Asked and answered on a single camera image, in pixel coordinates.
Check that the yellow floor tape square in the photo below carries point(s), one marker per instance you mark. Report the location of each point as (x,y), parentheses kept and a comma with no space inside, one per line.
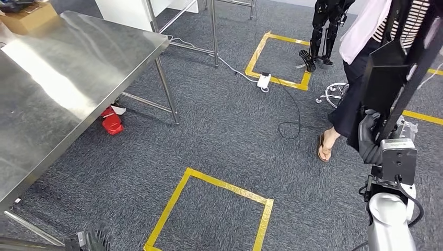
(422,117)

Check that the white power strip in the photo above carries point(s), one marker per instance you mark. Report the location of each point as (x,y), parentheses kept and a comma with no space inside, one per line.
(263,81)

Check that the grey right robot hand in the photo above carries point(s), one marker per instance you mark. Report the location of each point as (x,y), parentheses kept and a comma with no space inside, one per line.
(367,138)

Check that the person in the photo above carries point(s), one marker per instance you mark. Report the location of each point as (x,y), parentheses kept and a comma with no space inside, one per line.
(353,97)

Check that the stainless steel workbench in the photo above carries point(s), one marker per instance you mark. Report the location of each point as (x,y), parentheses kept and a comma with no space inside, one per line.
(69,86)

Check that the chrome stool base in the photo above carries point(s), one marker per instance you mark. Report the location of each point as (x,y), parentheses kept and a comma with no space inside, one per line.
(332,95)

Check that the black humanoid robot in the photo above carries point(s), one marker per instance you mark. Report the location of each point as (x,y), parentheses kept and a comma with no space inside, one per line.
(316,34)

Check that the white cabinet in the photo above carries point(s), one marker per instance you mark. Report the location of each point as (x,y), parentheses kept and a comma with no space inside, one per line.
(121,14)

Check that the brown sandal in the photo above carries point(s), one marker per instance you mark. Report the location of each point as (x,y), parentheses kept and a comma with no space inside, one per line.
(323,152)

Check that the red plastic object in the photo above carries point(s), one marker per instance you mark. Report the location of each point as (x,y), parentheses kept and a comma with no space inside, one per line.
(111,121)

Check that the steel frame table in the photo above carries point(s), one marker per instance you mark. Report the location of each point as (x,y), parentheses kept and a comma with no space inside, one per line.
(214,34)

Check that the black plastic frame part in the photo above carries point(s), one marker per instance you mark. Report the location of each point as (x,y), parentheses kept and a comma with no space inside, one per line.
(384,79)

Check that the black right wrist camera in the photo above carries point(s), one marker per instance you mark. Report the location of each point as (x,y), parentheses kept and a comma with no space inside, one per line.
(399,162)

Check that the cardboard box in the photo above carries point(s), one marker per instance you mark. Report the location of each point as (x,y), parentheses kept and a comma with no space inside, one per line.
(31,19)

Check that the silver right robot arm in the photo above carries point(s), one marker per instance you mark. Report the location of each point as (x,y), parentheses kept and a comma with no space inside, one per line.
(387,221)

